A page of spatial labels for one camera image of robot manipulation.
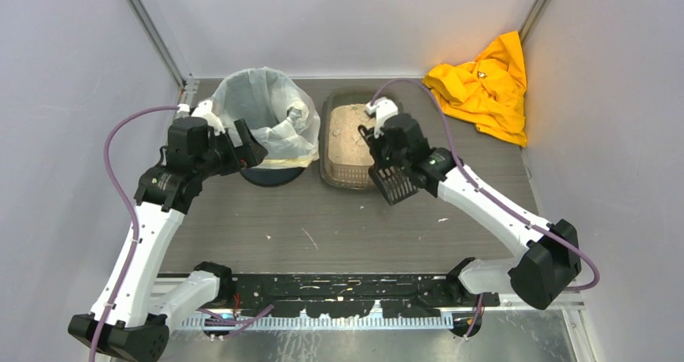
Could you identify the yellow cloth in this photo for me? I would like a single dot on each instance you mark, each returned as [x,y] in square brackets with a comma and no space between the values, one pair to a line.
[487,91]

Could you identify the aluminium frame rail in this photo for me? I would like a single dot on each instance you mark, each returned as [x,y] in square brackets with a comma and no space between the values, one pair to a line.
[374,319]

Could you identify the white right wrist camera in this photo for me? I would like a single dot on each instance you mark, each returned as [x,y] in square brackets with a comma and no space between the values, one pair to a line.
[381,109]

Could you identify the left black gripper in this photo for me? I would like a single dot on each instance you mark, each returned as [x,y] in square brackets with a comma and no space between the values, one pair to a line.
[235,152]

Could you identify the black litter scoop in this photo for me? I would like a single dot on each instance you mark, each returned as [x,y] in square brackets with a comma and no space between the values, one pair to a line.
[394,185]

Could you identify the brown plastic litter box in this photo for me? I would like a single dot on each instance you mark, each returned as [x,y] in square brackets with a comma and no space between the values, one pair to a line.
[341,175]

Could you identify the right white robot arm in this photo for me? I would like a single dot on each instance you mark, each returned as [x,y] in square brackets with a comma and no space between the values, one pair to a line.
[544,258]

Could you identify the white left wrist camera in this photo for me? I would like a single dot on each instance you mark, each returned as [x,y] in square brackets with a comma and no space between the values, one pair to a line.
[203,110]

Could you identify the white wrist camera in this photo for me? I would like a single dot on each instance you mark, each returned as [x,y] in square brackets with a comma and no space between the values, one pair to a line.
[381,109]
[203,110]

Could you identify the translucent white bin liner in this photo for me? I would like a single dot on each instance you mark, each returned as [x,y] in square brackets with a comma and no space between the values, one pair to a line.
[281,117]

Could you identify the beige cat litter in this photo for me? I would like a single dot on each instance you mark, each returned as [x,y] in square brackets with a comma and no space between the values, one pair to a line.
[345,145]

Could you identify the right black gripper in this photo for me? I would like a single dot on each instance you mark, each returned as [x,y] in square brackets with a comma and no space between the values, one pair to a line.
[381,153]

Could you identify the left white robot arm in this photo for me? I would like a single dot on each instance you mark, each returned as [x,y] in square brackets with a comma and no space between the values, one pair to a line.
[125,322]

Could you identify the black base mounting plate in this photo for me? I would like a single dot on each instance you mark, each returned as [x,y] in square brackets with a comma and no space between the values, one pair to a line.
[347,295]

